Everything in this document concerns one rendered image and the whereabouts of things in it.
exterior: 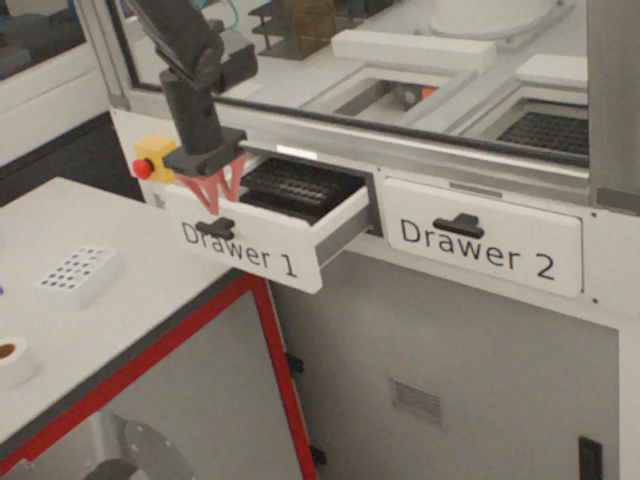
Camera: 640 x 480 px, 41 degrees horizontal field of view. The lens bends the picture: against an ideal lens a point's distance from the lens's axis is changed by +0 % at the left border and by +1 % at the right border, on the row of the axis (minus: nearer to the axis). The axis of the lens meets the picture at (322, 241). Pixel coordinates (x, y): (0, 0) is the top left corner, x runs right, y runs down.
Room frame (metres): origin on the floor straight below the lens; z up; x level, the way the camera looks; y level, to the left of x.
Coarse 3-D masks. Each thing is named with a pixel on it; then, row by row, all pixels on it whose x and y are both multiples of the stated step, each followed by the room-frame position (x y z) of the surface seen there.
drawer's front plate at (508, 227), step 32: (384, 192) 1.04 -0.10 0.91; (416, 192) 1.00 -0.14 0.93; (448, 192) 0.98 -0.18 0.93; (416, 224) 1.01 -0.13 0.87; (480, 224) 0.93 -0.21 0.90; (512, 224) 0.90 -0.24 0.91; (544, 224) 0.87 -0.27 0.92; (576, 224) 0.85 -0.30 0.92; (448, 256) 0.98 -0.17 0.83; (480, 256) 0.94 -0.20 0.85; (576, 256) 0.84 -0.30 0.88; (544, 288) 0.87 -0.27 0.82; (576, 288) 0.84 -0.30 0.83
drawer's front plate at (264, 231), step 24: (168, 192) 1.16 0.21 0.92; (192, 216) 1.13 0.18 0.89; (216, 216) 1.09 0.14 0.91; (240, 216) 1.05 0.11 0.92; (264, 216) 1.02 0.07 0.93; (192, 240) 1.15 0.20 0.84; (216, 240) 1.10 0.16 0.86; (240, 240) 1.06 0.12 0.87; (264, 240) 1.02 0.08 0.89; (288, 240) 0.99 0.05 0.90; (312, 240) 0.98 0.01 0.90; (240, 264) 1.07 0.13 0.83; (312, 264) 0.97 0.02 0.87; (312, 288) 0.97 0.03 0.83
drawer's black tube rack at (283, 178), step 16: (272, 160) 1.26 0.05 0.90; (256, 176) 1.21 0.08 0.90; (272, 176) 1.19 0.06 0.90; (288, 176) 1.18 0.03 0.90; (304, 176) 1.17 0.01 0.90; (320, 176) 1.16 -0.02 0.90; (336, 176) 1.15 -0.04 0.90; (352, 176) 1.14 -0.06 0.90; (256, 192) 1.21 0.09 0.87; (320, 192) 1.12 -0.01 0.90; (336, 192) 1.11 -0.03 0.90; (352, 192) 1.14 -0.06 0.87; (272, 208) 1.15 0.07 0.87; (288, 208) 1.13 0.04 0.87; (304, 208) 1.12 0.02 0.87; (320, 208) 1.10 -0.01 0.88
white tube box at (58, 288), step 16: (112, 256) 1.23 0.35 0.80; (64, 272) 1.21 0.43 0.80; (80, 272) 1.20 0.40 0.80; (96, 272) 1.19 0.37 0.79; (112, 272) 1.22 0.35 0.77; (48, 288) 1.17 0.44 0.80; (64, 288) 1.16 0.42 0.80; (80, 288) 1.16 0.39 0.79; (96, 288) 1.18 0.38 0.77; (48, 304) 1.18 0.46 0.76; (64, 304) 1.16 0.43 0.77; (80, 304) 1.15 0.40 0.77
